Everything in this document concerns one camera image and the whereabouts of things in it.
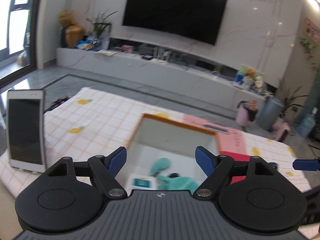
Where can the teal fabric bag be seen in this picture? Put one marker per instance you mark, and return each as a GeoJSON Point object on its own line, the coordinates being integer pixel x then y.
{"type": "Point", "coordinates": [172, 182]}

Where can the checkered lemon table cloth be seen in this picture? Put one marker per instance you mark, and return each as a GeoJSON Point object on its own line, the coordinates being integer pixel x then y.
{"type": "Point", "coordinates": [94, 122]}

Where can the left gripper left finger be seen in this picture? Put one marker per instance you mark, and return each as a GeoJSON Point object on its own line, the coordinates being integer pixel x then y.
{"type": "Point", "coordinates": [104, 170]}

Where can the red lidded transparent box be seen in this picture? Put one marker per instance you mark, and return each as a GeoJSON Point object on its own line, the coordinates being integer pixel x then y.
{"type": "Point", "coordinates": [251, 171]}

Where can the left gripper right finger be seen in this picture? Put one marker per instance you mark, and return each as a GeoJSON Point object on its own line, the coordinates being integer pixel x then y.
{"type": "Point", "coordinates": [212, 167]}

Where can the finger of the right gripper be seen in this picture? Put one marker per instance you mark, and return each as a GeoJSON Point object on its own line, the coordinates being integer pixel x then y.
{"type": "Point", "coordinates": [307, 164]}

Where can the framed wall picture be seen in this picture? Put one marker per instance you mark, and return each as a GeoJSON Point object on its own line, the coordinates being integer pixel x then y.
{"type": "Point", "coordinates": [311, 30]}

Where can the pink printed mat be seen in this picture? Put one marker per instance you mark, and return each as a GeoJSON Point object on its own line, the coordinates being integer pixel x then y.
{"type": "Point", "coordinates": [231, 140]}

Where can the grey round trash bin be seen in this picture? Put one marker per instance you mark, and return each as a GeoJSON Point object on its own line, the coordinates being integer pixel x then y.
{"type": "Point", "coordinates": [268, 115]}

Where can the pink bin with black bag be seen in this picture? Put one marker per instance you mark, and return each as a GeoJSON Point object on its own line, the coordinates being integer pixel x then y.
{"type": "Point", "coordinates": [247, 111]}

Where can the green plant in glass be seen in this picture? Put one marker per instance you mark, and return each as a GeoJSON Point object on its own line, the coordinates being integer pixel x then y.
{"type": "Point", "coordinates": [100, 24]}

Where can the pink space heater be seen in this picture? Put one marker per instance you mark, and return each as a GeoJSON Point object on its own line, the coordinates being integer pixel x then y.
{"type": "Point", "coordinates": [281, 131]}

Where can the green potted floor plant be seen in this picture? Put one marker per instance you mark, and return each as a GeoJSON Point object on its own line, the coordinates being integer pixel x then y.
{"type": "Point", "coordinates": [287, 97]}

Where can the white tissue pack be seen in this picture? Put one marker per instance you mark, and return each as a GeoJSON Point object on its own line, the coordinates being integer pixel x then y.
{"type": "Point", "coordinates": [140, 182]}

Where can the teddy bear figure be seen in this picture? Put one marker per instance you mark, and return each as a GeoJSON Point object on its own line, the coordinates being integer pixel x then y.
{"type": "Point", "coordinates": [250, 73]}

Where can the orange cardboard storage box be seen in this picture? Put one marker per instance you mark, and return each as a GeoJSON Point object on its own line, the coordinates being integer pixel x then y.
{"type": "Point", "coordinates": [156, 137]}

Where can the white smartphone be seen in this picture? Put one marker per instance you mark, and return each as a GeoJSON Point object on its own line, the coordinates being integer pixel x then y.
{"type": "Point", "coordinates": [25, 129]}

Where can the golden vase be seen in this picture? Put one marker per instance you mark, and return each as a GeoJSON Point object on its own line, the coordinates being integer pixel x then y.
{"type": "Point", "coordinates": [73, 34]}

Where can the white wifi router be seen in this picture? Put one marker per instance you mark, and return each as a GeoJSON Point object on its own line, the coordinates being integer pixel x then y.
{"type": "Point", "coordinates": [161, 54]}

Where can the black wall television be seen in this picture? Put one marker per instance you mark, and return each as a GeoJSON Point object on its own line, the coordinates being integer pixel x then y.
{"type": "Point", "coordinates": [196, 19]}

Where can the blue water bottle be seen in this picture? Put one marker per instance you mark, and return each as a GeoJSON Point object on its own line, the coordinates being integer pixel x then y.
{"type": "Point", "coordinates": [307, 124]}

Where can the dried yellow flowers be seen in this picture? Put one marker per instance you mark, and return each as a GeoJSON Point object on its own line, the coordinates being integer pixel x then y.
{"type": "Point", "coordinates": [66, 18]}

